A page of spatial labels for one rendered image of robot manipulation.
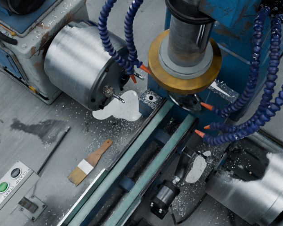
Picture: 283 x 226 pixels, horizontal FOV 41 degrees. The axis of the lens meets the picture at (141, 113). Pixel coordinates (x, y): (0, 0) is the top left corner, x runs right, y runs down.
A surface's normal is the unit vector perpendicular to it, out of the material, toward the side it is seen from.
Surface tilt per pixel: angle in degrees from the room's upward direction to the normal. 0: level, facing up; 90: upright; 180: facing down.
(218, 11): 90
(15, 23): 0
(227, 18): 90
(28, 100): 0
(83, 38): 2
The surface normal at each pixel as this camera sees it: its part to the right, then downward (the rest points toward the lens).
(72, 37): -0.06, -0.33
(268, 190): -0.28, 0.00
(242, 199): -0.51, 0.41
